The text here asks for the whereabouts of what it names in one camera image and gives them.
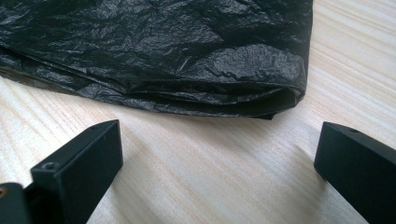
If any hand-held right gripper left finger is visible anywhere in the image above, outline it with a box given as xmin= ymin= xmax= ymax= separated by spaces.
xmin=23 ymin=119 xmax=124 ymax=224

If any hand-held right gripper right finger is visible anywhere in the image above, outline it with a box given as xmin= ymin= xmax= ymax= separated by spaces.
xmin=313 ymin=121 xmax=396 ymax=224

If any black plastic trash bag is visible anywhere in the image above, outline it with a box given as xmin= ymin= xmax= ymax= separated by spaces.
xmin=0 ymin=0 xmax=314 ymax=120

